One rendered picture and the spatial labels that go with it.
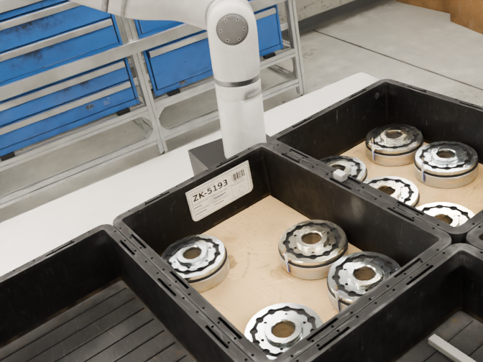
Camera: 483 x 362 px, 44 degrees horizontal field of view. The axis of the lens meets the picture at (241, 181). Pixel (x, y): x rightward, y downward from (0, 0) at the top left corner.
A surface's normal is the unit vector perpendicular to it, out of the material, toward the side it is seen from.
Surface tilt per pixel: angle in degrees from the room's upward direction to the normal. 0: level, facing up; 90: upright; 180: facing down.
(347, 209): 90
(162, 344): 0
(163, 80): 90
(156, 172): 0
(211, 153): 4
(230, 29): 92
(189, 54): 90
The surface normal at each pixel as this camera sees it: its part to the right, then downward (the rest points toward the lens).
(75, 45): 0.49, 0.39
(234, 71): 0.04, 0.51
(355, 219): -0.80, 0.44
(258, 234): -0.17, -0.83
